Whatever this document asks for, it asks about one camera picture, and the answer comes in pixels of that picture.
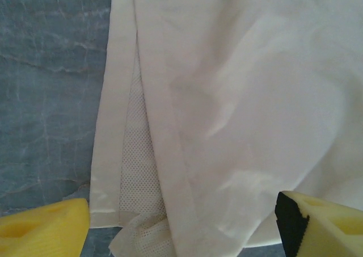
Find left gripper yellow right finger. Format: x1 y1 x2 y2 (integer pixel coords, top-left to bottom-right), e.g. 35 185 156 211
274 191 363 257

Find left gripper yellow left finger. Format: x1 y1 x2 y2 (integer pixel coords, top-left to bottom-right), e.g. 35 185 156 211
0 198 91 257

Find cream shorts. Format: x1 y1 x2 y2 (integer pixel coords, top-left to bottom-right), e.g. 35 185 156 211
89 0 363 257

